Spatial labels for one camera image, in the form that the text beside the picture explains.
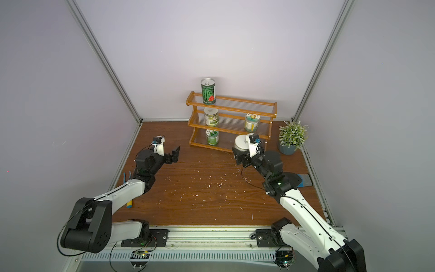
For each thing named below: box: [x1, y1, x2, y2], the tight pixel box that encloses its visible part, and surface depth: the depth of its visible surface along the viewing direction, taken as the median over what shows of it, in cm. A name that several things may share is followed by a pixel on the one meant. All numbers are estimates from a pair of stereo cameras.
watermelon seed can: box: [201, 77, 217, 105], surface depth 85 cm
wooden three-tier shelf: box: [186, 91, 278, 152], surface depth 94 cm
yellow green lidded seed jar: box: [244, 112, 260, 133], surface depth 92 cm
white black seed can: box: [233, 134, 250, 152], surface depth 70 cm
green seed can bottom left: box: [205, 129, 220, 146], surface depth 102 cm
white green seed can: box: [203, 107, 220, 127], surface depth 94 cm
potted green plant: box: [278, 120, 309, 156], surface depth 92 cm
